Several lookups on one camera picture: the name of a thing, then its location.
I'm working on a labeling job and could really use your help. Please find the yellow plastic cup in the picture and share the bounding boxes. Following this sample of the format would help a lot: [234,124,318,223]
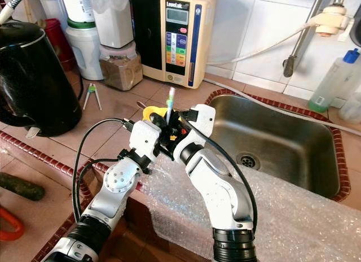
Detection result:
[143,106,170,121]

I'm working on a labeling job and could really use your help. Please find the jar of brown powder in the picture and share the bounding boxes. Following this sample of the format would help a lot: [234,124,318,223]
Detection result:
[99,42,143,92]

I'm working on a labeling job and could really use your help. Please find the cream water ionizer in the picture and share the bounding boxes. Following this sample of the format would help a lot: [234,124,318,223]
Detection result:
[141,0,218,89]

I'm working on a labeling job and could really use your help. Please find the white chopsticks with green clip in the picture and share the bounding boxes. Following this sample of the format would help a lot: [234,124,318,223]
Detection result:
[83,83,102,111]

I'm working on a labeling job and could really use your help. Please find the stainless steel sink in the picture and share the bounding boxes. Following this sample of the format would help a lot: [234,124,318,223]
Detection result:
[206,90,350,200]

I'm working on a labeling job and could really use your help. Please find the brown wooden sink cabinet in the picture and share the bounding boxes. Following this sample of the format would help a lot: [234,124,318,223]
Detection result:
[110,206,150,262]

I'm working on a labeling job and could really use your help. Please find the white plastic jug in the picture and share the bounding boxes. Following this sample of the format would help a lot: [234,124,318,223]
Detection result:
[65,20,103,81]

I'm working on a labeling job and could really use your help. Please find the metal faucet pipe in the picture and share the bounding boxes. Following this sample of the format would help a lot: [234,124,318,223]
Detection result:
[283,0,347,78]

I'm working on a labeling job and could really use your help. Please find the translucent white container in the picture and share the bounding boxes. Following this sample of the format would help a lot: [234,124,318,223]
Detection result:
[90,0,135,48]

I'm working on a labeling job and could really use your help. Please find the dark red plastic container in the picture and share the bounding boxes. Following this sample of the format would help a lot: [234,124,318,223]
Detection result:
[44,18,77,71]

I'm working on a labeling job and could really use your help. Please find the black electric kettle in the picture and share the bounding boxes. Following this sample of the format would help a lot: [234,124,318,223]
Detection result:
[0,20,82,137]

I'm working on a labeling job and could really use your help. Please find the white labelled bottle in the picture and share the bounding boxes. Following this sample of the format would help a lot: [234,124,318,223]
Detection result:
[59,0,96,23]

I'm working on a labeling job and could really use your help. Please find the dark green cylinder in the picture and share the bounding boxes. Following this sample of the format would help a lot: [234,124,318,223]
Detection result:
[0,173,46,202]

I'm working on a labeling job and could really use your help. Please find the green dish soap bottle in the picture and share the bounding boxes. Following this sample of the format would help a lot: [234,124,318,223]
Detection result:
[309,47,361,113]

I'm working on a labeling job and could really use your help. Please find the clear bubble wrap sheet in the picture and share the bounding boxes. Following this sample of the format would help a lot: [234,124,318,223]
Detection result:
[138,155,361,262]

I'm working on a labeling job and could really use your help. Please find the clear plastic cup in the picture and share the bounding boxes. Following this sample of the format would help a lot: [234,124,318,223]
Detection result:
[338,93,361,124]

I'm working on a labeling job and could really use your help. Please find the cream faucet diverter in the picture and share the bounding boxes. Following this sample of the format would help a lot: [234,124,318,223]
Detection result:
[313,5,351,38]

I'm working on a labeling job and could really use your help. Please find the black hanging tray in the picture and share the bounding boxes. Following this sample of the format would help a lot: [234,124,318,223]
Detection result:
[351,26,361,48]

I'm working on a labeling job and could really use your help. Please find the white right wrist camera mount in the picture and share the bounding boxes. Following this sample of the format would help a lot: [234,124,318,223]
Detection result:
[180,104,215,150]

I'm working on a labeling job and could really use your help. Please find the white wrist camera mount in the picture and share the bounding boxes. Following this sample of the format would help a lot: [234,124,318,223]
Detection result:
[180,104,215,150]
[129,120,161,161]

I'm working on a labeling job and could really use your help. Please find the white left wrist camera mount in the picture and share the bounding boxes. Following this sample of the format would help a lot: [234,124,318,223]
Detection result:
[129,120,161,161]

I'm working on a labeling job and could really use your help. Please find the grey hose along counter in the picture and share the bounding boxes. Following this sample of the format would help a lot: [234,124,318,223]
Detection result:
[203,78,361,136]

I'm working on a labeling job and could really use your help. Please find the white hose on wall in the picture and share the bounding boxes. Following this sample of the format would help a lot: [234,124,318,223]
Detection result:
[206,19,316,68]

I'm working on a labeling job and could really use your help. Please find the orange gas hose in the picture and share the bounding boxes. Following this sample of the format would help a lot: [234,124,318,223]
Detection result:
[0,206,26,241]

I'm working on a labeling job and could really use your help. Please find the flexible metal spout hose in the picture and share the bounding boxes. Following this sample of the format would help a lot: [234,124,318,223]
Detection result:
[0,0,34,23]

